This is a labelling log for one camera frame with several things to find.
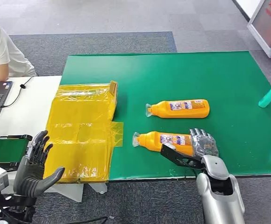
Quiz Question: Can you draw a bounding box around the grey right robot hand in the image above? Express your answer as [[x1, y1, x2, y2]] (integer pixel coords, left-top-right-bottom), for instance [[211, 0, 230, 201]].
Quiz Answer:
[[189, 128, 219, 159]]

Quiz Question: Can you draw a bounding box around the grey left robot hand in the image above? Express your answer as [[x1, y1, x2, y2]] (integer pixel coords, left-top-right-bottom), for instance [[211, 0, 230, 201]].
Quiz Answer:
[[14, 130, 65, 199]]

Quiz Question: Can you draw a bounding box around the orange bottle with clear cap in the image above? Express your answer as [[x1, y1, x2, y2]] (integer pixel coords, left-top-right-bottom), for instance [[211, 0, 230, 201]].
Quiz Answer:
[[132, 131, 195, 157], [145, 98, 210, 119]]

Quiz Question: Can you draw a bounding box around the small green belt conveyor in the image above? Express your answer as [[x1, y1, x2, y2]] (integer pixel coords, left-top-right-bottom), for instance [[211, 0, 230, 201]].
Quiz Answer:
[[0, 125, 33, 173]]

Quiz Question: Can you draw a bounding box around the green table mat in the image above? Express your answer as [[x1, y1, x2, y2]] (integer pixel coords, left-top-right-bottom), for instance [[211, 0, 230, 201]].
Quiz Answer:
[[60, 51, 271, 181]]

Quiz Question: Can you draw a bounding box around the yellow tape-wrapped cardboard box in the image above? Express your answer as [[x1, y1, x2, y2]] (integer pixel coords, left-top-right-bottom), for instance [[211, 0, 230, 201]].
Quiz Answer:
[[43, 80, 124, 184]]

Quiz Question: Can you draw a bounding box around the white table foot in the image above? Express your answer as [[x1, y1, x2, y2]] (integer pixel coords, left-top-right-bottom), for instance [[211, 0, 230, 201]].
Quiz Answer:
[[89, 182, 108, 195]]

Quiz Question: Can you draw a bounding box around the person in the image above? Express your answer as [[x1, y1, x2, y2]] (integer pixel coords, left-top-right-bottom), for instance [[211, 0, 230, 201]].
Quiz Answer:
[[0, 11, 36, 83]]

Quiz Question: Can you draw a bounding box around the white and red sign stand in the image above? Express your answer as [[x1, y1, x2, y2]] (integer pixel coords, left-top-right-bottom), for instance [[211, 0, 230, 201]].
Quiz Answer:
[[247, 0, 271, 59]]

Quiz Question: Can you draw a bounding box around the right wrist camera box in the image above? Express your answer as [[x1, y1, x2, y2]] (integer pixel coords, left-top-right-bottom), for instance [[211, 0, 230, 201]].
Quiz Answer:
[[160, 143, 206, 170]]

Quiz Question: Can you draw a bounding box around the thin black laptop cable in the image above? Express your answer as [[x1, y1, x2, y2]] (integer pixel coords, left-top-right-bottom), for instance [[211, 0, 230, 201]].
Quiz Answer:
[[0, 76, 35, 109]]

